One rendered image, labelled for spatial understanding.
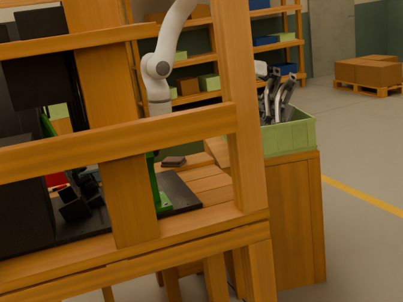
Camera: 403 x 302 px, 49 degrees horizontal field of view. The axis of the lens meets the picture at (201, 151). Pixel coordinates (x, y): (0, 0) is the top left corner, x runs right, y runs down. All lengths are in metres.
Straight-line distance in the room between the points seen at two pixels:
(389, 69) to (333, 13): 2.57
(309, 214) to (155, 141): 1.35
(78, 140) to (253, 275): 0.79
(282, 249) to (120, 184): 1.35
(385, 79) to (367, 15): 3.08
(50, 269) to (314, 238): 1.53
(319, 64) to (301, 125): 6.74
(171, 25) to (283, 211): 1.11
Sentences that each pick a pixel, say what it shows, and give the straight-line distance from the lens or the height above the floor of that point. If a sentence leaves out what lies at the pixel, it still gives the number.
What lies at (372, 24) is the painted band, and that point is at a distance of 9.87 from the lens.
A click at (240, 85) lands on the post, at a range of 1.38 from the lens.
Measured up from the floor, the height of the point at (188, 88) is 0.37.
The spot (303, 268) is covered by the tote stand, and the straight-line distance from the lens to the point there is 2.59.
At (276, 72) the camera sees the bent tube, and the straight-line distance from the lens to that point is 2.51.
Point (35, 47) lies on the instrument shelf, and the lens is 1.22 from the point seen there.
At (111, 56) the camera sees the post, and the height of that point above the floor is 1.47.
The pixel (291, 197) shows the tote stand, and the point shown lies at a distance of 2.37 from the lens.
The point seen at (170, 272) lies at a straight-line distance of 2.47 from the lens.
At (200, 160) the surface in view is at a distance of 2.02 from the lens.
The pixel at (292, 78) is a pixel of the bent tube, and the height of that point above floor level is 1.15.
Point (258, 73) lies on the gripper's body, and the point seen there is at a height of 1.19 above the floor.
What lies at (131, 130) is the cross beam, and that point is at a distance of 1.25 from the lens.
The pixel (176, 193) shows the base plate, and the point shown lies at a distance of 1.69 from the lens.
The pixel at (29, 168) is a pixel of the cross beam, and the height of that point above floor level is 1.21.
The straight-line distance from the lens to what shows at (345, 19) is 9.33.
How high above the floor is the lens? 1.55
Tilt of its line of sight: 18 degrees down
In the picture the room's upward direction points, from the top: 8 degrees counter-clockwise
